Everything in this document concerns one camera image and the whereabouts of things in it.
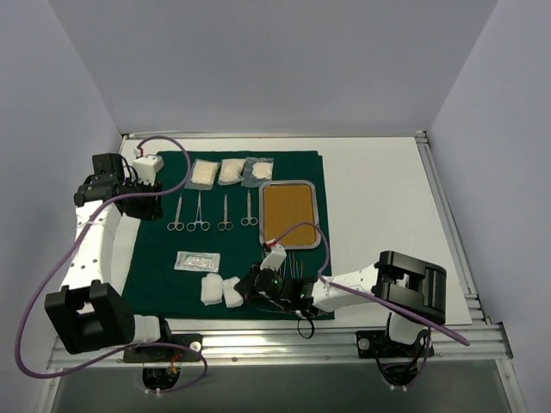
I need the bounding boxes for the serrated silver tissue forceps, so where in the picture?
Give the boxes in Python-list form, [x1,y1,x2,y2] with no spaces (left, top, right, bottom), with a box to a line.
[298,260,304,280]

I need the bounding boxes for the small pointed silver scissors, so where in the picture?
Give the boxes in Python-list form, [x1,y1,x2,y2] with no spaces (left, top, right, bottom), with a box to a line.
[166,195,185,231]

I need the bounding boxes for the white gauze square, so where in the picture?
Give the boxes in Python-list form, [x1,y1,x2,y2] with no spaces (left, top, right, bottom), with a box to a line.
[201,273,223,306]

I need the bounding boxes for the silver scalpel handle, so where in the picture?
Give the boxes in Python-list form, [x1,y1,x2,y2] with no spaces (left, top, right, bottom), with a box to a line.
[241,189,258,226]

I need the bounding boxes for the white green suture packet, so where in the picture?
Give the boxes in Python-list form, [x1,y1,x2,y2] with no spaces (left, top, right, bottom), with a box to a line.
[174,251,220,273]

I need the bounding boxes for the white gauze pad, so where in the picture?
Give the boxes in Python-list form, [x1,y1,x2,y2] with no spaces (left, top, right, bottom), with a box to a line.
[184,159,220,190]
[218,158,245,186]

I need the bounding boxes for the green surgical cloth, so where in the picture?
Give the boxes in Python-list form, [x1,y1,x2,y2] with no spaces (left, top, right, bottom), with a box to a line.
[122,151,329,321]

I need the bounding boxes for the silver instrument tray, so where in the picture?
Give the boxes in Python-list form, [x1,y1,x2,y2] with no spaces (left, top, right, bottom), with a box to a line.
[257,179,322,251]

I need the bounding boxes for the foil packet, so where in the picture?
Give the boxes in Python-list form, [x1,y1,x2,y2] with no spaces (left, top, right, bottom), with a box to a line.
[241,157,274,188]

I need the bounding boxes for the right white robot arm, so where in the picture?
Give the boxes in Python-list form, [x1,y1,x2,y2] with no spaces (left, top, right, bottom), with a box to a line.
[233,243,447,355]

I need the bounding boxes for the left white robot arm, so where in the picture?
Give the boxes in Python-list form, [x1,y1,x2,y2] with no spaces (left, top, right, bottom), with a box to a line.
[45,153,174,361]

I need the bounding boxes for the tan silicone suture pad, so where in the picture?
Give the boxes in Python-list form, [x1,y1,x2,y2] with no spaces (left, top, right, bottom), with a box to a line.
[263,184,318,248]

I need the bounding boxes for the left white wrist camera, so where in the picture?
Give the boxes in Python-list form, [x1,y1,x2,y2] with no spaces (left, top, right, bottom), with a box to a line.
[131,155,164,185]

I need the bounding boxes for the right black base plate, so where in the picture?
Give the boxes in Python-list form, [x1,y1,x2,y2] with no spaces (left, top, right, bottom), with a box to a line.
[356,330,435,360]

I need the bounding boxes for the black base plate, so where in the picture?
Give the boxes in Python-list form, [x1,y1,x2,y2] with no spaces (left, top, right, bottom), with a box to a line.
[123,333,203,364]
[356,330,435,360]

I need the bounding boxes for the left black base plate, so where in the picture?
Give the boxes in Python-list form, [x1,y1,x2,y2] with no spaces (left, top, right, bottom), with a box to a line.
[123,333,203,364]

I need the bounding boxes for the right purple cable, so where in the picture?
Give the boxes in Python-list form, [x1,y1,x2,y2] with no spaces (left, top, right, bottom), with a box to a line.
[264,221,471,386]

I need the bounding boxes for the aluminium right side rail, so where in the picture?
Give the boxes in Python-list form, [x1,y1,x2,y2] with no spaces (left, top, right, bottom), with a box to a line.
[415,131,491,324]

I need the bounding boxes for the aluminium rail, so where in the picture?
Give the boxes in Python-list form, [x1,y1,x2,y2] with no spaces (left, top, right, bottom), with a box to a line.
[415,131,491,324]
[46,322,514,367]

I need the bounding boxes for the aluminium front rail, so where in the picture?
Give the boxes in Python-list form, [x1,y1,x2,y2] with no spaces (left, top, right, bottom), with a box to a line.
[46,322,514,367]

